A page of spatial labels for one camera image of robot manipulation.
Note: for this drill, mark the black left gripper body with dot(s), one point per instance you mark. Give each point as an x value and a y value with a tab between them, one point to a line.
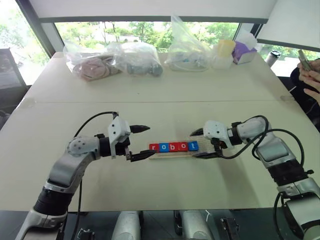
121	149

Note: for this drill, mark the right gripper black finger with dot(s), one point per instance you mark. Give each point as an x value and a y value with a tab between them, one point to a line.
207	155
198	132

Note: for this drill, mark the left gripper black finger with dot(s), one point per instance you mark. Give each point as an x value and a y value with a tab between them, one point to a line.
140	156
138	129

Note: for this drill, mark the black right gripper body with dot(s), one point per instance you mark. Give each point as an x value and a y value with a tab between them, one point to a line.
218	145

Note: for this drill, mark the blue letter tile t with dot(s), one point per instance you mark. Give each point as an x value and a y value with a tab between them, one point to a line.
193	146

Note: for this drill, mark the red letter tile r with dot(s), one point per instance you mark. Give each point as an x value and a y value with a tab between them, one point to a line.
154	148

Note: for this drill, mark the red letter tile o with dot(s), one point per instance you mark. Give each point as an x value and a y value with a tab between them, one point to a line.
183	146

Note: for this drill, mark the blue letter tile o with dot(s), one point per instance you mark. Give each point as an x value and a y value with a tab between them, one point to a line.
163	147

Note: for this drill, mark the wooden letter tray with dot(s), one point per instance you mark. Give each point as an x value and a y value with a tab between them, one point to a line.
170	156

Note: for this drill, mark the red letter tile b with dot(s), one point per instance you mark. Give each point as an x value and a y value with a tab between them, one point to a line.
172	147

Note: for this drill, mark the smartphone with patterned case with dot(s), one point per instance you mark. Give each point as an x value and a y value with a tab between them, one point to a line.
303	58

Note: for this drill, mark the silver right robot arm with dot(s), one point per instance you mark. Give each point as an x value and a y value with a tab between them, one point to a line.
275	150

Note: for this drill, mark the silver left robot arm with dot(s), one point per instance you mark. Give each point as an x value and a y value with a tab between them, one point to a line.
72	155

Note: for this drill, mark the silver rounded robot leg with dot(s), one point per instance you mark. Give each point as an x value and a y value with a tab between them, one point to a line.
126	226
196	225

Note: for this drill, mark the person's bare hand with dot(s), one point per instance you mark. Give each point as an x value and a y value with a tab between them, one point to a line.
315	96
313	76

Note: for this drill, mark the plastic bag of grey items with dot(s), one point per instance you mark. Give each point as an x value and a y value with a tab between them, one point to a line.
142	62

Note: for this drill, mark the white translucent plastic container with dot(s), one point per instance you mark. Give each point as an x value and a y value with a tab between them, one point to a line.
222	62

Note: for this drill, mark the plastic bag of pink items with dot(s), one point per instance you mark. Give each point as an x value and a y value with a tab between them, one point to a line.
92	67

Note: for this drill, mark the tall clear plastic bag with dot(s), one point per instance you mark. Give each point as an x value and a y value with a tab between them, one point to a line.
186	55

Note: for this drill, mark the yellow plastic cup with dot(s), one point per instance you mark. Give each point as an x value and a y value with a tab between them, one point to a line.
225	48

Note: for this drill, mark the purple tissue box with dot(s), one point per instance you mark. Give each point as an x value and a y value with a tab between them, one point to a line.
243	53

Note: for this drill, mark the dark travel tumbler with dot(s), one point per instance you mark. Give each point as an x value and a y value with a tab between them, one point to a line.
273	58

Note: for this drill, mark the wide white roller blind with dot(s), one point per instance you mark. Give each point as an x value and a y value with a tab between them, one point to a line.
150	8

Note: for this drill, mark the black mesh chair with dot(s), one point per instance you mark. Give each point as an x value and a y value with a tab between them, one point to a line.
10	68

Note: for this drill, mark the narrow white roller blind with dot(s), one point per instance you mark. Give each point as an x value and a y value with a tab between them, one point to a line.
291	20

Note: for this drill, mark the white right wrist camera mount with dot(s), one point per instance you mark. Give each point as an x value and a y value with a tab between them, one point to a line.
215	128

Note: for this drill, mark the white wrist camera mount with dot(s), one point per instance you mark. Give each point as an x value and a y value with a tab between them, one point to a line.
215	128
118	130

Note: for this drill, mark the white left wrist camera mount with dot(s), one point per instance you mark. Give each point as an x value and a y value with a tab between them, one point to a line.
118	130

